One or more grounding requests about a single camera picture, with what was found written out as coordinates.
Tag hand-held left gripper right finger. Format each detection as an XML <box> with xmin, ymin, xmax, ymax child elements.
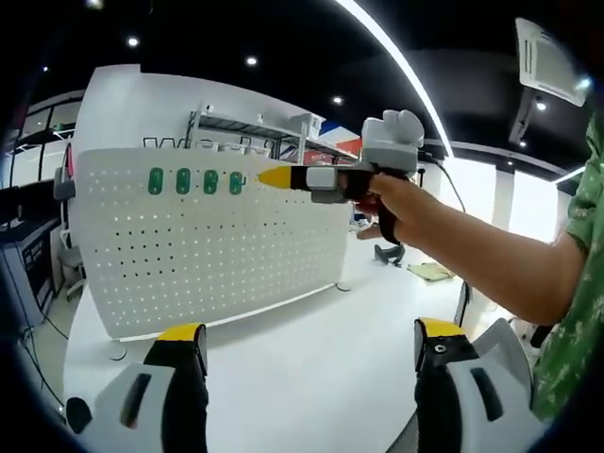
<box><xmin>413</xmin><ymin>317</ymin><xmax>537</xmax><ymax>453</ymax></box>

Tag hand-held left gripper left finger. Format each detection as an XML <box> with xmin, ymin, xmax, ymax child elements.
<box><xmin>92</xmin><ymin>322</ymin><xmax>210</xmax><ymax>453</ymax></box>

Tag white perforated mounting plate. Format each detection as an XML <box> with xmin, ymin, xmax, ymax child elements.
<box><xmin>75</xmin><ymin>146</ymin><xmax>354</xmax><ymax>362</ymax></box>

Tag person's right hand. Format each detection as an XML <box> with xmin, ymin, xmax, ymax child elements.
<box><xmin>351</xmin><ymin>172</ymin><xmax>454</xmax><ymax>246</ymax></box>

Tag white mesh chair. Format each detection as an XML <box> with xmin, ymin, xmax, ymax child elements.
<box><xmin>455</xmin><ymin>282</ymin><xmax>537</xmax><ymax>416</ymax></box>

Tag long ceiling light strip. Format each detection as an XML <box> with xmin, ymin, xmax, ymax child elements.
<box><xmin>334</xmin><ymin>0</ymin><xmax>454</xmax><ymax>157</ymax></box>

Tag black curved object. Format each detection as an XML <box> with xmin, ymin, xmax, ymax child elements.
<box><xmin>373</xmin><ymin>243</ymin><xmax>406</xmax><ymax>268</ymax></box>

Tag metal shelf rack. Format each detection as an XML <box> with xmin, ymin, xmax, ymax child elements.
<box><xmin>188</xmin><ymin>103</ymin><xmax>364</xmax><ymax>166</ymax></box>

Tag black round object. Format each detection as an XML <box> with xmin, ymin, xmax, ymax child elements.
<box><xmin>65</xmin><ymin>396</ymin><xmax>94</xmax><ymax>435</ymax></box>

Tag group of ceiling spotlights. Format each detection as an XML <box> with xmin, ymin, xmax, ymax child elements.
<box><xmin>40</xmin><ymin>36</ymin><xmax>344</xmax><ymax>106</ymax></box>

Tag white office chair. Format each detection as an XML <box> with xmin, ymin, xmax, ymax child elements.
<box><xmin>59</xmin><ymin>226</ymin><xmax>89</xmax><ymax>301</ymax></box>

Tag person in green shirt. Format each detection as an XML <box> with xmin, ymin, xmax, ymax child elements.
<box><xmin>530</xmin><ymin>110</ymin><xmax>604</xmax><ymax>421</ymax></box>

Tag white ceiling air conditioner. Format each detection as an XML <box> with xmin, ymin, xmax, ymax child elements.
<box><xmin>513</xmin><ymin>17</ymin><xmax>591</xmax><ymax>108</ymax></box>

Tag grey office desk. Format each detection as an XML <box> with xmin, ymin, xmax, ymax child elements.
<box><xmin>0</xmin><ymin>214</ymin><xmax>60</xmax><ymax>327</ymax></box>

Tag grey and pink bag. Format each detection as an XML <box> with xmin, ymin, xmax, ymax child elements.
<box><xmin>53</xmin><ymin>141</ymin><xmax>77</xmax><ymax>200</ymax></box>

